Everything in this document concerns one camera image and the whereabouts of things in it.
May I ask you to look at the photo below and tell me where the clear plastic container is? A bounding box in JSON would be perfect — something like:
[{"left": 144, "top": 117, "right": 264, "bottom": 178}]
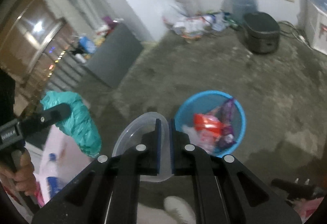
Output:
[{"left": 112, "top": 112, "right": 172, "bottom": 183}]

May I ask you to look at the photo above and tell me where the black rice cooker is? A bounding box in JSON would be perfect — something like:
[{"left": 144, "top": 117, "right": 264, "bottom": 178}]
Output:
[{"left": 243, "top": 12, "right": 280, "bottom": 54}]

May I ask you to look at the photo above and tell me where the red plastic bag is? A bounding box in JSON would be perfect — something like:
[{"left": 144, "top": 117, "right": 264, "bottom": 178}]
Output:
[{"left": 193, "top": 114, "right": 228, "bottom": 137}]

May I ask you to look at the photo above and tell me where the green mesh bag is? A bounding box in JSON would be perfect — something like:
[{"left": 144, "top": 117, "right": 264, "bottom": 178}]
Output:
[{"left": 40, "top": 91, "right": 102, "bottom": 158}]

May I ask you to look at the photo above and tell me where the blue detergent bottle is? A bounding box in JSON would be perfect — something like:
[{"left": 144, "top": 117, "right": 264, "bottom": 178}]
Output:
[{"left": 78, "top": 36, "right": 97, "bottom": 54}]

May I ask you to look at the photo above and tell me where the purple snack wrapper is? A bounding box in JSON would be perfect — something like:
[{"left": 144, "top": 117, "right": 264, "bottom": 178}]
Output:
[{"left": 217, "top": 98, "right": 236, "bottom": 150}]

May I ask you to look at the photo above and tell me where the floor trash pile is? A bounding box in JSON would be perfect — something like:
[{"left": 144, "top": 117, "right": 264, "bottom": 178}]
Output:
[{"left": 162, "top": 5, "right": 240, "bottom": 42}]

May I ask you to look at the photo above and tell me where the person left hand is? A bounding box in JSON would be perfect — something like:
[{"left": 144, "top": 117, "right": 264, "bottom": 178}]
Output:
[{"left": 1, "top": 149, "right": 37, "bottom": 196}]

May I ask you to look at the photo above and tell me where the grey storage box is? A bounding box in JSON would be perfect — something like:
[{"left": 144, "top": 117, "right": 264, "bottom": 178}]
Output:
[{"left": 84, "top": 23, "right": 143, "bottom": 89}]

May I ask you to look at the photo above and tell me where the pink bed sheet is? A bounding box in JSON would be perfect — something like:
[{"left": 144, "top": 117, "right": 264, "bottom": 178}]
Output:
[{"left": 34, "top": 125, "right": 93, "bottom": 205}]

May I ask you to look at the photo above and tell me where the blue plastic trash basket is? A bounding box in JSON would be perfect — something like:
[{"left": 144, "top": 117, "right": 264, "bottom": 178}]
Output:
[{"left": 175, "top": 90, "right": 247, "bottom": 158}]

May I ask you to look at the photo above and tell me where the Pepsi plastic bottle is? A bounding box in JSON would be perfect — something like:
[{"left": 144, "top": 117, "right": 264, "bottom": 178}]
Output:
[{"left": 42, "top": 153, "right": 64, "bottom": 199}]

